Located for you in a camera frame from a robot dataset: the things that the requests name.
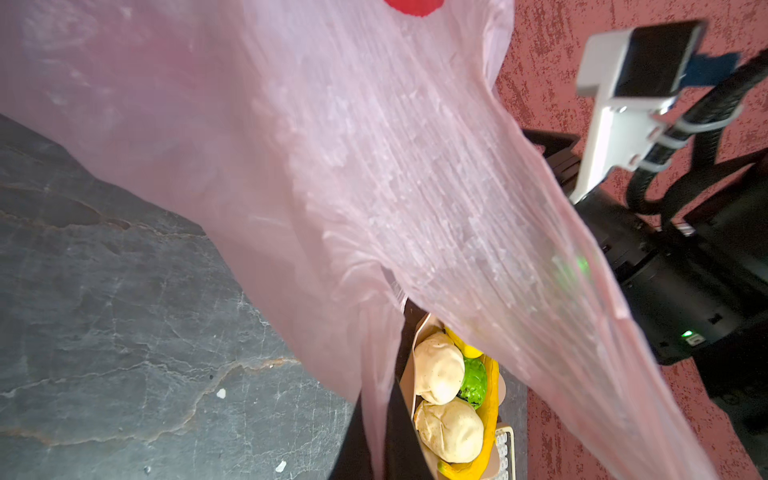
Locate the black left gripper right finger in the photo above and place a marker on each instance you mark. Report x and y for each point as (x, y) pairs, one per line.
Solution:
(404, 459)

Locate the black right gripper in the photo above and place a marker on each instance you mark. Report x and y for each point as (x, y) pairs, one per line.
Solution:
(697, 284)

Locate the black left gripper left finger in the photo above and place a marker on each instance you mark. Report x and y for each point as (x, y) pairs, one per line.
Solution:
(353, 461)

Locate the yellow fake banana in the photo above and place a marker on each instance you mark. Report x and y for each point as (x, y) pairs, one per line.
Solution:
(486, 465)

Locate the green fake fruit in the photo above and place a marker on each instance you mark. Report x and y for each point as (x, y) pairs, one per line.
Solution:
(475, 382)

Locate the pink translucent plastic bag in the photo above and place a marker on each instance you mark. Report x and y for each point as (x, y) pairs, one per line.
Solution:
(329, 147)

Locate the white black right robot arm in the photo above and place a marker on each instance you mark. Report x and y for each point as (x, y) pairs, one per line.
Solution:
(740, 390)

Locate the pink faceted scalloped bowl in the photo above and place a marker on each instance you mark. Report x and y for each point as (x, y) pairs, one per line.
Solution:
(428, 324)

